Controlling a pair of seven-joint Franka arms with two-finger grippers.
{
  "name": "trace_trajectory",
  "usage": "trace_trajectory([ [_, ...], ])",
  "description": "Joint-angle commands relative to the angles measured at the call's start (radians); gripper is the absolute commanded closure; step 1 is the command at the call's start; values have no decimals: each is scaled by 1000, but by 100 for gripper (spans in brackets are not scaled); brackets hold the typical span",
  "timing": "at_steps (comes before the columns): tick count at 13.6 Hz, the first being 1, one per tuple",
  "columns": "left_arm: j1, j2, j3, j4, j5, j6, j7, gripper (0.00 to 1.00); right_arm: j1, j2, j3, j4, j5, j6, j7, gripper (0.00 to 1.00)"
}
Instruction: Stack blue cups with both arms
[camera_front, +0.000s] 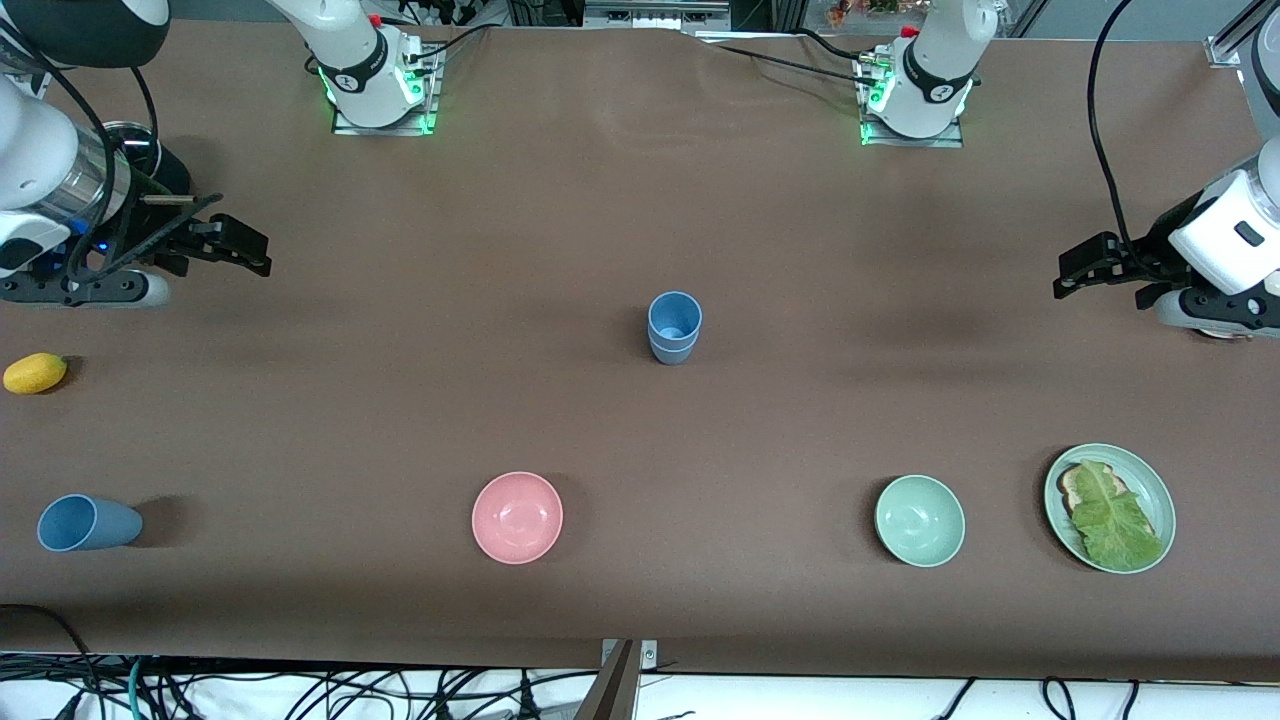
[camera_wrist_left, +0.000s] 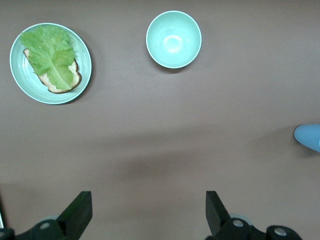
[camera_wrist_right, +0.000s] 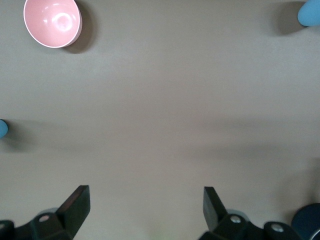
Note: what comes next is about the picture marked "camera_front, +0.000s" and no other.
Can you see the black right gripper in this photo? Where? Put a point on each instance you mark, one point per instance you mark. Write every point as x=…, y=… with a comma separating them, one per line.
x=150, y=232

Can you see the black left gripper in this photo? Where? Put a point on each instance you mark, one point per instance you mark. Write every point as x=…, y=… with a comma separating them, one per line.
x=1158, y=243

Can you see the blue plastic cup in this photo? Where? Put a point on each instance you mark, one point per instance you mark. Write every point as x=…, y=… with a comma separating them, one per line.
x=673, y=355
x=675, y=318
x=90, y=523

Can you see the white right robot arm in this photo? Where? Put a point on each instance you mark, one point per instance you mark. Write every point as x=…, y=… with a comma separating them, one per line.
x=30, y=150

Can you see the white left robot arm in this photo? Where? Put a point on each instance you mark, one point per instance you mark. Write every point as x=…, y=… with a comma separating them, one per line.
x=1230, y=240

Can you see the black cooking pot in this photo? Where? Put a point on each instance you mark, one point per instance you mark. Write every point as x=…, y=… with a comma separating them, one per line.
x=172, y=175

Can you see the glass pot lid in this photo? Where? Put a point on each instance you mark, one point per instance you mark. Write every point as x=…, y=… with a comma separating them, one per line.
x=135, y=135

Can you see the toasted bread slice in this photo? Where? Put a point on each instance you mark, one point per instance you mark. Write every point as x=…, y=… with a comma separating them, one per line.
x=1072, y=487

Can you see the yellow lemon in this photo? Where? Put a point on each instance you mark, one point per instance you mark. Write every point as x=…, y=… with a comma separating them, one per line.
x=35, y=373

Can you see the mint green plate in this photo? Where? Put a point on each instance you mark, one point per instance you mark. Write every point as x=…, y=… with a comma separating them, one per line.
x=1155, y=490

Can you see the green lettuce leaf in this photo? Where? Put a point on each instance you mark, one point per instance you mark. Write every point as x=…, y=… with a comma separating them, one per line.
x=1115, y=520

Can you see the mint green bowl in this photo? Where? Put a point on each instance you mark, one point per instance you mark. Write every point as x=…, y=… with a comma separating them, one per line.
x=920, y=520

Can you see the pink bowl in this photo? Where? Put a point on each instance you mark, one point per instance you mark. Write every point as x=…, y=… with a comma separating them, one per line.
x=517, y=518

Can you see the silver metal box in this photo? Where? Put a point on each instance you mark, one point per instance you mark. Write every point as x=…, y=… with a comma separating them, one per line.
x=655, y=15

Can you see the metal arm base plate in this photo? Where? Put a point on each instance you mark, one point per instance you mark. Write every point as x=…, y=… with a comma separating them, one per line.
x=400, y=130
x=900, y=142

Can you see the aluminium frame profile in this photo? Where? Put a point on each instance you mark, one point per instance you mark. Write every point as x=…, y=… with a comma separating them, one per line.
x=1228, y=50

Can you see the silver table bracket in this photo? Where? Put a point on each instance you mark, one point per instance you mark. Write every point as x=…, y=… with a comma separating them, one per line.
x=648, y=653

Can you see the grey camera pole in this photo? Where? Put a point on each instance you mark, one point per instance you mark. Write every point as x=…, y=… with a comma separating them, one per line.
x=612, y=690

